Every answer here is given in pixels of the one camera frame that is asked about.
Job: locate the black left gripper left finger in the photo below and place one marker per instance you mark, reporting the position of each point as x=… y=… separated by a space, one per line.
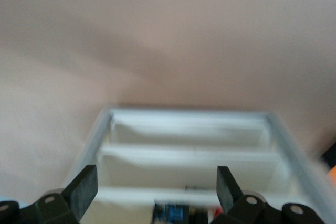
x=81 y=195

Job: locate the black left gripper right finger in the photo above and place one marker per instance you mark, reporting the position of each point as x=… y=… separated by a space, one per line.
x=228 y=195

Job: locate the white drawer cabinet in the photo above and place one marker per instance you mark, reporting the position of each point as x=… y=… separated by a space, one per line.
x=88 y=153

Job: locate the blue black electronic component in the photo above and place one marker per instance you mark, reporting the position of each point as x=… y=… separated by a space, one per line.
x=172 y=212

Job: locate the orange button enclosure box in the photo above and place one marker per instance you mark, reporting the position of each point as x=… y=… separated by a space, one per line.
x=332 y=174

